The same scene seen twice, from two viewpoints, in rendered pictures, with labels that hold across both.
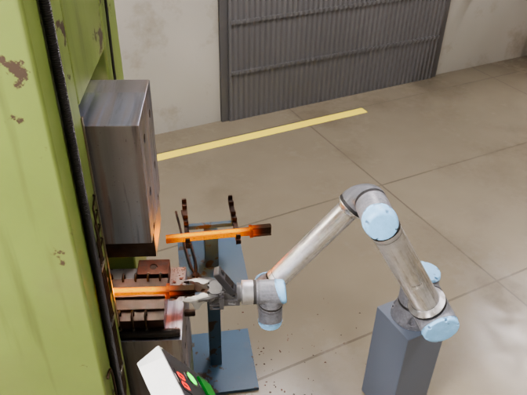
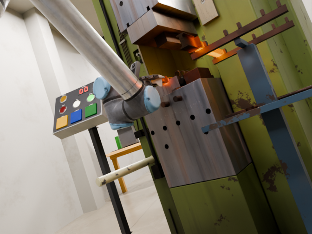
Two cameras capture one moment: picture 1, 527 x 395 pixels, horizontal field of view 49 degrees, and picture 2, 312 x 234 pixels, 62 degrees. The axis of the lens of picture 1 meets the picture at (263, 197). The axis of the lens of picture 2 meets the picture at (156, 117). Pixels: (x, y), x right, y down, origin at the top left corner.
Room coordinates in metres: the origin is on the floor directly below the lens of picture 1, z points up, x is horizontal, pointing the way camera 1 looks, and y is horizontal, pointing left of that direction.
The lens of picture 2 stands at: (2.32, -0.68, 0.71)
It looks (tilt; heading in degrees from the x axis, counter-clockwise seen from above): 6 degrees up; 133
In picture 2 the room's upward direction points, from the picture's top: 19 degrees counter-clockwise
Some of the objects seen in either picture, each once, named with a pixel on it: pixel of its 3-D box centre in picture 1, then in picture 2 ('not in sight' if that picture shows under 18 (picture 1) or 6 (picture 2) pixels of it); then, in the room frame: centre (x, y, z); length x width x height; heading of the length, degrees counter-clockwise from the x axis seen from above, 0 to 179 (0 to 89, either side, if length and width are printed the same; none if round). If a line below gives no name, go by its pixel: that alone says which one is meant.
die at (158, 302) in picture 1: (107, 305); (185, 87); (1.47, 0.55, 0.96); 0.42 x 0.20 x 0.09; 95
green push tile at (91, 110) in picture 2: (206, 390); (91, 110); (1.08, 0.15, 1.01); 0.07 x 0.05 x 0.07; 30
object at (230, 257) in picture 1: (212, 264); (269, 106); (2.00, 0.23, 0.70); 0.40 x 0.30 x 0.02; 10
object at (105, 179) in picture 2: not in sight; (128, 169); (1.15, 0.23, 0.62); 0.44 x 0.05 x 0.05; 95
